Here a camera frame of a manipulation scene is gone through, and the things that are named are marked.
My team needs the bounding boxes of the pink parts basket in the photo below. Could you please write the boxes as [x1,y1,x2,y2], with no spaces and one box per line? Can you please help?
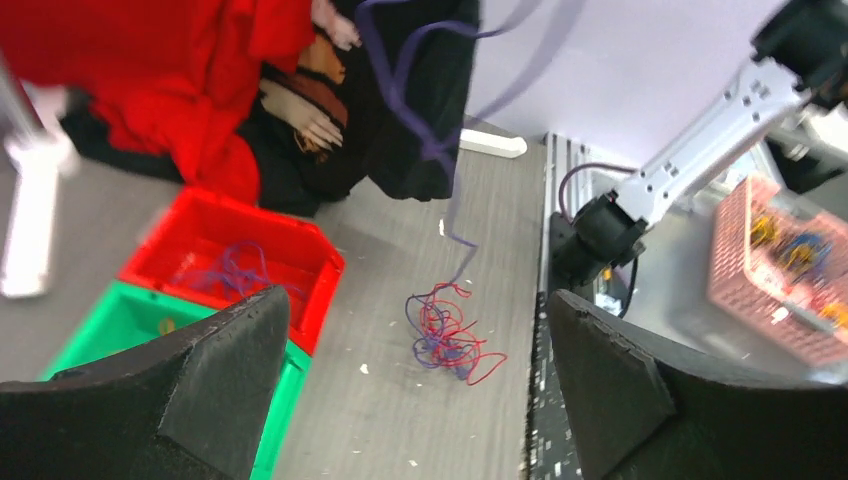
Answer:
[707,174,847,366]

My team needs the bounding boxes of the white garment rack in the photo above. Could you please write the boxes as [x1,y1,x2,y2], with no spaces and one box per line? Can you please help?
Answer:
[0,59,529,299]

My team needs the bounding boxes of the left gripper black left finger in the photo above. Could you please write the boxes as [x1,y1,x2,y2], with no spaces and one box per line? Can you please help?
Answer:
[1,286,290,479]

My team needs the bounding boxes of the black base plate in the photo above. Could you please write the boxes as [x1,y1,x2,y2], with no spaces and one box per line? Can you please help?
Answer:
[522,292,582,480]

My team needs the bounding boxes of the green plastic bin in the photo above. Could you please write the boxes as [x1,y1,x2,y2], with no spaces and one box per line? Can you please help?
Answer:
[40,281,311,480]

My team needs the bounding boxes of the red plastic bin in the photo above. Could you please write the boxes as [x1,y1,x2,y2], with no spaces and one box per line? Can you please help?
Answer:
[119,188,345,354]

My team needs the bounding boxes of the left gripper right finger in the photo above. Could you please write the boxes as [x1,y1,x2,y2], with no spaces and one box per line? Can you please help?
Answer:
[547,290,847,479]

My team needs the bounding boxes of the red shirt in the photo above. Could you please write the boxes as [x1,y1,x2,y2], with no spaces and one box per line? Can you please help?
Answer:
[1,0,314,204]

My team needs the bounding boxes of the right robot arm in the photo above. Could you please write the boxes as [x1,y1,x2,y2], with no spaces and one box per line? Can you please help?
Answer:
[550,1,847,289]

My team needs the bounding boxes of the cable bundle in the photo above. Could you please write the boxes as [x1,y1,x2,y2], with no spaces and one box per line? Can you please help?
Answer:
[404,281,509,388]

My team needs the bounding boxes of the black shirt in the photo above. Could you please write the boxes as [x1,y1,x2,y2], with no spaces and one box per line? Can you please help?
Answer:
[61,1,450,203]

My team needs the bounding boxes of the purple cable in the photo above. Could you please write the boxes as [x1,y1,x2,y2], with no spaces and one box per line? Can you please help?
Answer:
[172,0,588,306]
[557,162,639,227]

